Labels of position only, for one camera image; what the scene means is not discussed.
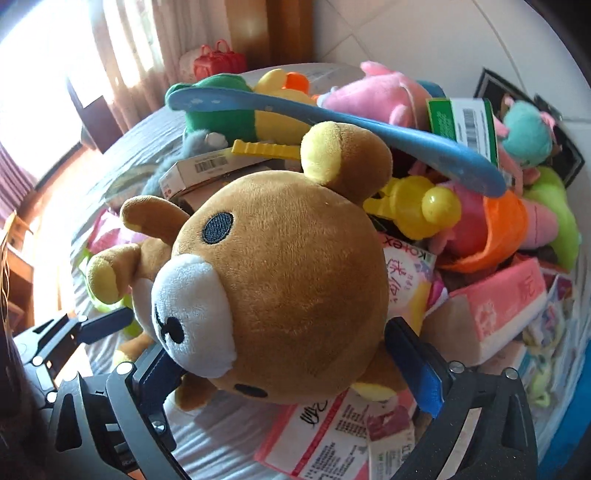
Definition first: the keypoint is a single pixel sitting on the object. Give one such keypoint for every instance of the pale pink bag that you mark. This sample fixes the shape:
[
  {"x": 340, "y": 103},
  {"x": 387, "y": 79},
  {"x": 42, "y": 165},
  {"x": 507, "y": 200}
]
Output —
[{"x": 187, "y": 64}]

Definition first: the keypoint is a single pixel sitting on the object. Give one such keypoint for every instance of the pink white printed packet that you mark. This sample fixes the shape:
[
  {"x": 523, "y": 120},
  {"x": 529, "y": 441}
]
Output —
[{"x": 314, "y": 438}]

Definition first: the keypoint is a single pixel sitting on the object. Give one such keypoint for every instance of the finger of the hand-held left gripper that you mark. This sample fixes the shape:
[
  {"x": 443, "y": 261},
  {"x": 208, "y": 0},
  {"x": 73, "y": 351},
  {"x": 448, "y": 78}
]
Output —
[{"x": 106, "y": 323}]

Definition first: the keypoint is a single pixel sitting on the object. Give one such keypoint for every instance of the teal plush toy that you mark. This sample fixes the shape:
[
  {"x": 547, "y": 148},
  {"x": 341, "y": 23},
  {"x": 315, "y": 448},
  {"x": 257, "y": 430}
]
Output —
[{"x": 526, "y": 134}]

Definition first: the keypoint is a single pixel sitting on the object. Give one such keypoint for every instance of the lime green plush toy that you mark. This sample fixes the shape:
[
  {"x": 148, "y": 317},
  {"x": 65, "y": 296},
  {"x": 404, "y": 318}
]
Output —
[{"x": 558, "y": 217}]

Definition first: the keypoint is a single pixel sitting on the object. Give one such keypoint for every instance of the green frog plush toy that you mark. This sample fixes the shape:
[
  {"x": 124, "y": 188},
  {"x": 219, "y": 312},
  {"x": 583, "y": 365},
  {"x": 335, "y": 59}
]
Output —
[{"x": 217, "y": 124}]

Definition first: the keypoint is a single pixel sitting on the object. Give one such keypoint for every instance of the red handbag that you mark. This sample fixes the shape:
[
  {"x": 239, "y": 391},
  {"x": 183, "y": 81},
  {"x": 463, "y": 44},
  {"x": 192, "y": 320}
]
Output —
[{"x": 219, "y": 62}]

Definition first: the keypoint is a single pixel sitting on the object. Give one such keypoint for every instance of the pale yellow plush toy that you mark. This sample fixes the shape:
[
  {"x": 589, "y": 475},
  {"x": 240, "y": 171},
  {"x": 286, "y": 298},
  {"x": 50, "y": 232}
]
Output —
[{"x": 549, "y": 369}]

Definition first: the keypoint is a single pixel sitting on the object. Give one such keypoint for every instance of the yellow plastic clip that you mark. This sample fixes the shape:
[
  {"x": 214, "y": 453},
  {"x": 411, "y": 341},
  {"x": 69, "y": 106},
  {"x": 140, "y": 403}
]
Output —
[{"x": 263, "y": 148}]

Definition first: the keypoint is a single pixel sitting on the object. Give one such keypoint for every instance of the small red white packet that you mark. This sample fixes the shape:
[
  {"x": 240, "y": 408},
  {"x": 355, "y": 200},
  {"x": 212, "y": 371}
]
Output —
[{"x": 390, "y": 429}]

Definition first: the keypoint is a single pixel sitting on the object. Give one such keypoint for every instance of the yellow plastic toy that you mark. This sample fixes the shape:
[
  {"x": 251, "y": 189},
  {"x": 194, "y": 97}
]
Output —
[{"x": 415, "y": 207}]

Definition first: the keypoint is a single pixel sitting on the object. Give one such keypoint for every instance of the pink tissue pack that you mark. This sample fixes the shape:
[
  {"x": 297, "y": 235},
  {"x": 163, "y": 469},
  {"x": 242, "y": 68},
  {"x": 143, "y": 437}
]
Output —
[{"x": 494, "y": 309}]

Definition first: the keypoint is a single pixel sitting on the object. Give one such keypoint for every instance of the dark green white box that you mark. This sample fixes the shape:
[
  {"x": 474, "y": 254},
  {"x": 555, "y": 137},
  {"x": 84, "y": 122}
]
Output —
[{"x": 443, "y": 124}]

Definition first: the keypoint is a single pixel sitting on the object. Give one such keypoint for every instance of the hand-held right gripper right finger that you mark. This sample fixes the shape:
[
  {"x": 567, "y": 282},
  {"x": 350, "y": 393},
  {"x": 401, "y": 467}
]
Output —
[{"x": 415, "y": 364}]

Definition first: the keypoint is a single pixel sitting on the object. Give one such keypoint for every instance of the black picture frame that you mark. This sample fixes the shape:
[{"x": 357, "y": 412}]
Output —
[{"x": 570, "y": 152}]

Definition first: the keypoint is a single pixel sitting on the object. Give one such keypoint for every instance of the white red toothpaste box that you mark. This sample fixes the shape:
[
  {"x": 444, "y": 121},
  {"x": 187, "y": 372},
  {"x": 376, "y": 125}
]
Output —
[{"x": 207, "y": 168}]

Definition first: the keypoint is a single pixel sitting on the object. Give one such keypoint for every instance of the orange plush toy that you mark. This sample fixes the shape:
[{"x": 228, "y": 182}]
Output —
[{"x": 503, "y": 230}]

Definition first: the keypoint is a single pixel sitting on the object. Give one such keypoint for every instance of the beige curtain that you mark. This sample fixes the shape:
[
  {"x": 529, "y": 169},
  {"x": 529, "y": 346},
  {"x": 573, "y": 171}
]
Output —
[{"x": 138, "y": 60}]

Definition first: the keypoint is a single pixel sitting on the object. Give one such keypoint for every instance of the pink plush with blue part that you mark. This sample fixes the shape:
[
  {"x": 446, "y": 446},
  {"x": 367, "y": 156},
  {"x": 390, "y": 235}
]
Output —
[{"x": 415, "y": 143}]

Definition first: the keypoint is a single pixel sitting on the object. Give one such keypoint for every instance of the pink plush toy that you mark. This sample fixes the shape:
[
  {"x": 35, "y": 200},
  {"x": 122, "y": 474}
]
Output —
[{"x": 369, "y": 97}]

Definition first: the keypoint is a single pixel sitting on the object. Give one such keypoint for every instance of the brown bear plush toy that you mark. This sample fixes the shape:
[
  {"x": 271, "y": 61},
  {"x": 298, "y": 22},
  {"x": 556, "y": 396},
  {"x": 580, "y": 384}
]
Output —
[{"x": 277, "y": 277}]

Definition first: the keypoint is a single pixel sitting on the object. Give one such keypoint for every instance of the wooden window frame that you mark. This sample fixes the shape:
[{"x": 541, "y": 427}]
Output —
[{"x": 268, "y": 27}]

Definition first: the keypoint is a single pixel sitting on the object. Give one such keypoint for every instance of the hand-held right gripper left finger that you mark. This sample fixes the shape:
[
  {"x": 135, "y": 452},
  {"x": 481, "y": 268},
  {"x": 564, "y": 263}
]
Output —
[{"x": 157, "y": 374}]

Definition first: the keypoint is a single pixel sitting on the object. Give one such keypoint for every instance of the white pink pad packet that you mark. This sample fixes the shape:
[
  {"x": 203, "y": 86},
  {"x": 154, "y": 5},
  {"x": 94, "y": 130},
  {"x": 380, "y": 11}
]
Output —
[{"x": 406, "y": 281}]

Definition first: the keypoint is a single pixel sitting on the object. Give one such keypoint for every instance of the grey plush toy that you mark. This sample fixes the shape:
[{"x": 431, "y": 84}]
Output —
[{"x": 194, "y": 143}]

